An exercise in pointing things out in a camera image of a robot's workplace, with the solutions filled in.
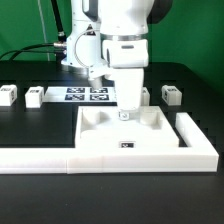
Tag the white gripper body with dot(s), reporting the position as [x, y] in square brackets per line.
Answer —
[126, 61]

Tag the white square tabletop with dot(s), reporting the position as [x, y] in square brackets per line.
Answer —
[101, 127]

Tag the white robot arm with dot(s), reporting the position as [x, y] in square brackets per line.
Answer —
[94, 21]

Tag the white tag marker sheet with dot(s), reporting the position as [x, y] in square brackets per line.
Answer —
[79, 94]

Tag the white L-shaped obstacle fence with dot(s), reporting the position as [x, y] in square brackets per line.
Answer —
[198, 155]

